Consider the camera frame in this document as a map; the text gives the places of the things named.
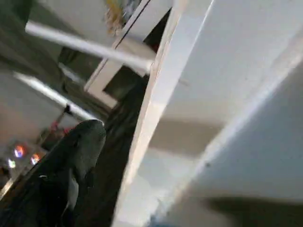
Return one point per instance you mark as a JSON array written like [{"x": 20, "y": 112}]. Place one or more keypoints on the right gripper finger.
[{"x": 61, "y": 179}]

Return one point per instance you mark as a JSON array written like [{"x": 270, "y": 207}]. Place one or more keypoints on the white plastic table top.
[{"x": 227, "y": 94}]

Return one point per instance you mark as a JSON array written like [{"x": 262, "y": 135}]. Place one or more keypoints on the white sideboard with glass doors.
[{"x": 123, "y": 52}]

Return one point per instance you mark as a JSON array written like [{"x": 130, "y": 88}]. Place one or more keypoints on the yellow green toy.
[{"x": 118, "y": 16}]

